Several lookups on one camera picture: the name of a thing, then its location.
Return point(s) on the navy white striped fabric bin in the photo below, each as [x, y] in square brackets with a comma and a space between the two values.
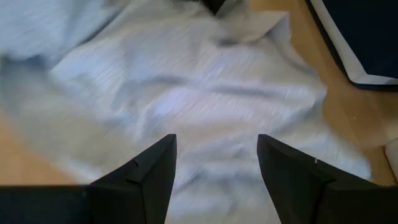
[367, 37]

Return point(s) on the light blue patterned cloth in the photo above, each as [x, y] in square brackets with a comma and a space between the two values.
[186, 77]

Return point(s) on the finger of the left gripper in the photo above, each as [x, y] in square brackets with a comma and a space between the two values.
[215, 4]

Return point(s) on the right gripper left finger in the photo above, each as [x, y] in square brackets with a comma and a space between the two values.
[146, 186]

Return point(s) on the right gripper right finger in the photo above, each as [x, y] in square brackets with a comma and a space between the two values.
[295, 186]

